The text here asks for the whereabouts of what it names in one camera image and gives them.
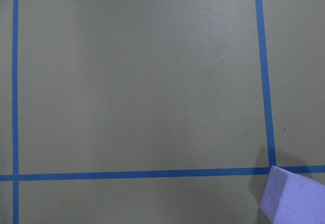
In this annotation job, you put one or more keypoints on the far purple foam block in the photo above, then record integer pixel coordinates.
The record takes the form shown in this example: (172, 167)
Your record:
(292, 198)

